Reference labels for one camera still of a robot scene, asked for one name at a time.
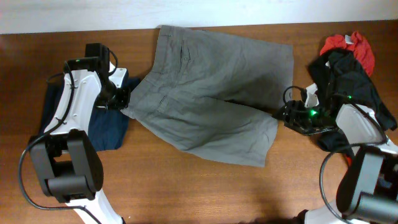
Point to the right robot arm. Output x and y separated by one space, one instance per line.
367 192

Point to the red garment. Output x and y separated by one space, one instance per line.
356 43

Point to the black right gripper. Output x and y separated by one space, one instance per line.
295 108

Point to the black garment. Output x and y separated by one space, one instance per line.
351 90

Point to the navy blue garment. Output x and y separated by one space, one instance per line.
106 130

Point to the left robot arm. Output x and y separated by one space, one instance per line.
65 161

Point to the grey shorts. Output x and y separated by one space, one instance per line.
210 94

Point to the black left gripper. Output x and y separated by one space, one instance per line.
122 101

